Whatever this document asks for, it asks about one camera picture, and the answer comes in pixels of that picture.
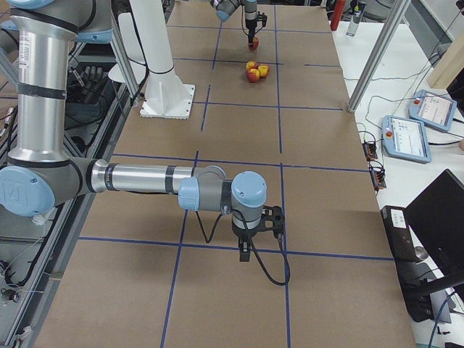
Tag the white camera stand pillar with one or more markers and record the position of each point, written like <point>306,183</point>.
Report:
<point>144,35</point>

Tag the red cylinder bottle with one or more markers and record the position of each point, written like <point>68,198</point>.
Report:
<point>337,14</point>

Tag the orange black adapter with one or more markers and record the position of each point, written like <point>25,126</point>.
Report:
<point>369,146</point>
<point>377,175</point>

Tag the orange black adapter near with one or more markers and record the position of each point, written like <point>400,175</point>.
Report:
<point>377,175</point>

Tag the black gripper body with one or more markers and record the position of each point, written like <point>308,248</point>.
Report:
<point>251,22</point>
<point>245,232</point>

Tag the aluminium frame post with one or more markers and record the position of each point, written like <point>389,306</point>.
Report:
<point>385,36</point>

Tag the orange black adapter far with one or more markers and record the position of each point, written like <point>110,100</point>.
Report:
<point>369,146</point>

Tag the clear water bottle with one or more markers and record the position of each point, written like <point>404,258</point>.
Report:
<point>357,11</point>

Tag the red yellow apple front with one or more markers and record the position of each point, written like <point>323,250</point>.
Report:
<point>253,75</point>

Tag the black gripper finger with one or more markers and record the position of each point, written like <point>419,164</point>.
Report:
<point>244,250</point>
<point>251,35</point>

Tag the carried red yellow apple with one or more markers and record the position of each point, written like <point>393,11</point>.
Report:
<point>253,44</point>

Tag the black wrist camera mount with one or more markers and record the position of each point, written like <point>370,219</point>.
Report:
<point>262,18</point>

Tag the black laptop computer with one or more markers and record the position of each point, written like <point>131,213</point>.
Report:
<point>436,218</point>

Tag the near blue teach pendant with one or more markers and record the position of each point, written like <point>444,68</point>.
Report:
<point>406,139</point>

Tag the red yellow apple back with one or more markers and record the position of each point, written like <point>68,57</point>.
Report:
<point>251,65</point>

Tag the far blue teach pendant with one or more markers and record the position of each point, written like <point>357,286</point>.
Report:
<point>435,111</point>

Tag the black desktop box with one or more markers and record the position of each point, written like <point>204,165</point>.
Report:
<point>423,291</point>

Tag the blue teach pendant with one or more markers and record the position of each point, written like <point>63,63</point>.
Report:
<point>406,139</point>
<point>435,111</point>

